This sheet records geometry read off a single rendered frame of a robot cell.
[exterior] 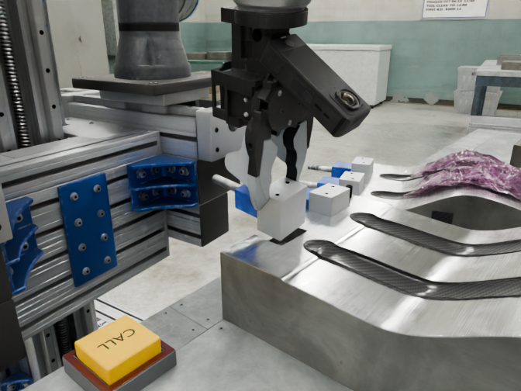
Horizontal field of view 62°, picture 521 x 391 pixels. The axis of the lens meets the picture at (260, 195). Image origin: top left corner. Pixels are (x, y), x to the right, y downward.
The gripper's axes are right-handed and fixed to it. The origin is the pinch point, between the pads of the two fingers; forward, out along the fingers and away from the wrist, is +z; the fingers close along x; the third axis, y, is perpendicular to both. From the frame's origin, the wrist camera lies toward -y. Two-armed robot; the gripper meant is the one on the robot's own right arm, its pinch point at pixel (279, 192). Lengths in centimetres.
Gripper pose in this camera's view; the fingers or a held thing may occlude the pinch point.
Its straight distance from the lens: 51.0
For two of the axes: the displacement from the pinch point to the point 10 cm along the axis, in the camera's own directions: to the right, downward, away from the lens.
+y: -7.7, -3.5, 5.4
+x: -6.4, 3.9, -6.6
